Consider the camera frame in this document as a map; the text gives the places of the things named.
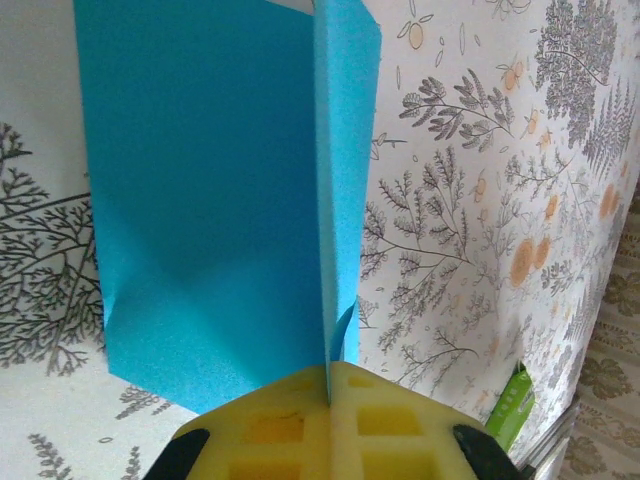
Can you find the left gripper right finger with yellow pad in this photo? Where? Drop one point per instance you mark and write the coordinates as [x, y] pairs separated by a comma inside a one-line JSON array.
[[390, 435]]

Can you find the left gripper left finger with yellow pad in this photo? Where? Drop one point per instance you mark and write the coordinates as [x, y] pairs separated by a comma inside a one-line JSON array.
[[270, 440]]

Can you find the aluminium table side rail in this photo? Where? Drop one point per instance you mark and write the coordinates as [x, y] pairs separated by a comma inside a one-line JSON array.
[[555, 445]]

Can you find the blue square paper sheet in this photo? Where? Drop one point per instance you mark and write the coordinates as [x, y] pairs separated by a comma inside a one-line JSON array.
[[210, 200]]

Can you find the green snack packet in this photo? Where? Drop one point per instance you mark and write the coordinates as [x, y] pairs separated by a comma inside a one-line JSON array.
[[512, 410]]

